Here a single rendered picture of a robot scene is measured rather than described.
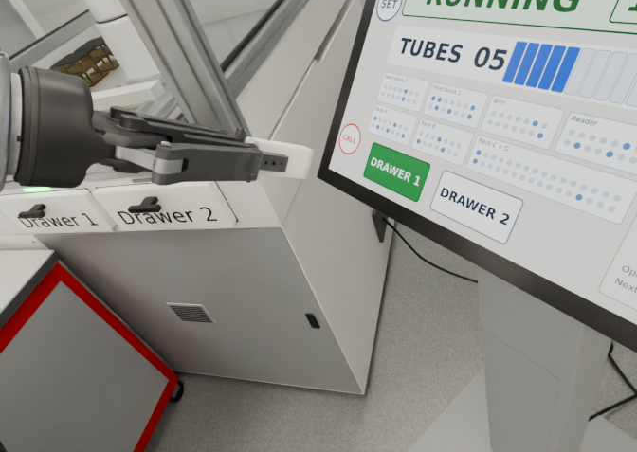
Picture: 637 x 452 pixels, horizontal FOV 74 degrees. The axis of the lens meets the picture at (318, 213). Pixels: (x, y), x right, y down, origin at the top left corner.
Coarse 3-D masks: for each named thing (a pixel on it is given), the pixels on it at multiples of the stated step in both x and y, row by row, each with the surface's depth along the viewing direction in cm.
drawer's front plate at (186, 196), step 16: (96, 192) 86; (112, 192) 84; (128, 192) 83; (144, 192) 82; (160, 192) 81; (176, 192) 79; (192, 192) 78; (208, 192) 77; (112, 208) 88; (176, 208) 83; (192, 208) 82; (224, 208) 79; (128, 224) 91; (144, 224) 89; (160, 224) 88; (176, 224) 86; (192, 224) 85; (208, 224) 84; (224, 224) 83
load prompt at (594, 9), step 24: (408, 0) 50; (432, 0) 47; (456, 0) 45; (480, 0) 43; (504, 0) 41; (528, 0) 39; (552, 0) 38; (576, 0) 36; (600, 0) 35; (624, 0) 34; (504, 24) 41; (528, 24) 39; (552, 24) 38; (576, 24) 36; (600, 24) 35; (624, 24) 34
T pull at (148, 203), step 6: (144, 198) 82; (150, 198) 81; (156, 198) 82; (144, 204) 80; (150, 204) 80; (156, 204) 79; (132, 210) 81; (138, 210) 80; (144, 210) 80; (150, 210) 79; (156, 210) 79
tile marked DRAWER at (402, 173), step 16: (368, 160) 54; (384, 160) 52; (400, 160) 50; (416, 160) 48; (368, 176) 54; (384, 176) 52; (400, 176) 50; (416, 176) 48; (400, 192) 50; (416, 192) 48
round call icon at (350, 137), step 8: (344, 120) 57; (344, 128) 57; (352, 128) 56; (360, 128) 55; (344, 136) 57; (352, 136) 56; (360, 136) 55; (344, 144) 57; (352, 144) 56; (344, 152) 57; (352, 152) 56
